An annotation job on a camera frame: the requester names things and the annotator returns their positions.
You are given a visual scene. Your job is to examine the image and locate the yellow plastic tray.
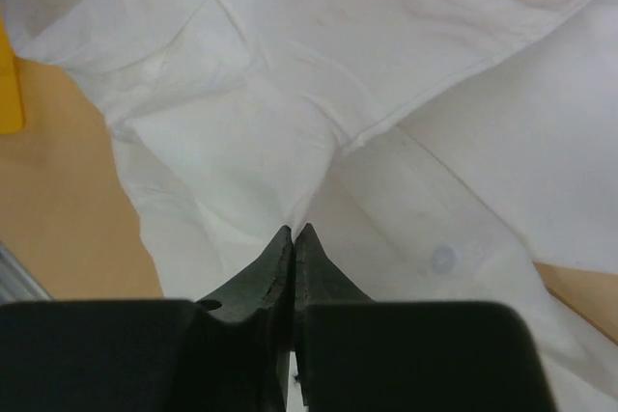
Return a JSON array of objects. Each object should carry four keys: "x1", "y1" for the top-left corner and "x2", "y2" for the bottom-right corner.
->
[{"x1": 0, "y1": 22, "x2": 24, "y2": 135}]

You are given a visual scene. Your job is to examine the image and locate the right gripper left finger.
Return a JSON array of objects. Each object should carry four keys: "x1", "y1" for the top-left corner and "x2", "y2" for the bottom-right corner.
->
[{"x1": 1, "y1": 227, "x2": 294, "y2": 411}]

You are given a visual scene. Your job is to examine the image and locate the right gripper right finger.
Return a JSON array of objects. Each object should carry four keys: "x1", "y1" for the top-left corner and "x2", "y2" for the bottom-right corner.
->
[{"x1": 295, "y1": 226, "x2": 553, "y2": 411}]

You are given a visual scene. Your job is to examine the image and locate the white long sleeve shirt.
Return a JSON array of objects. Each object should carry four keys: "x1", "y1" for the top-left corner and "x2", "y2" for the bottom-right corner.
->
[{"x1": 1, "y1": 0, "x2": 617, "y2": 411}]

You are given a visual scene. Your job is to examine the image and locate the aluminium front rail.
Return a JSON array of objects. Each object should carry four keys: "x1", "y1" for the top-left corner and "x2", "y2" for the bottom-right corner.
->
[{"x1": 0, "y1": 244, "x2": 52, "y2": 305}]

